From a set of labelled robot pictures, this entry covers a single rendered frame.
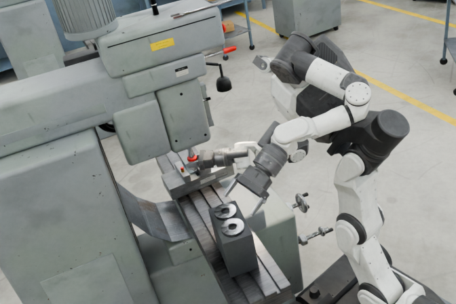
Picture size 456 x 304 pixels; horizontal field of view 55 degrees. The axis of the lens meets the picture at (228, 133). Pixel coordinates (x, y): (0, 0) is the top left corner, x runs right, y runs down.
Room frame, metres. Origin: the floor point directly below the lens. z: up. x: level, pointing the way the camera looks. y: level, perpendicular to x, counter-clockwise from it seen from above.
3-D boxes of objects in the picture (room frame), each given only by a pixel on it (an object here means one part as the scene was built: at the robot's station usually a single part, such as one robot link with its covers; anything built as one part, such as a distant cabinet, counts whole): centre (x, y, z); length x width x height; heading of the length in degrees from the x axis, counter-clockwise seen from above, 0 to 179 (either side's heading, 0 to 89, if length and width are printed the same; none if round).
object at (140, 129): (1.67, 0.37, 1.47); 0.24 x 0.19 x 0.26; 17
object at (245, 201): (1.73, 0.18, 0.83); 0.50 x 0.35 x 0.12; 107
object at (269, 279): (1.67, 0.17, 0.93); 1.24 x 0.23 x 0.08; 17
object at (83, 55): (1.96, 0.57, 1.62); 0.20 x 0.09 x 0.21; 107
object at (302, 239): (1.75, -0.36, 0.55); 0.22 x 0.06 x 0.06; 107
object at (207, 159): (1.72, 0.09, 1.18); 0.13 x 0.12 x 0.10; 172
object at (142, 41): (1.72, 0.20, 1.81); 0.47 x 0.26 x 0.16; 107
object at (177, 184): (1.87, 0.20, 1.02); 0.35 x 0.15 x 0.11; 109
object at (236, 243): (1.31, 0.06, 1.07); 0.22 x 0.12 x 0.20; 11
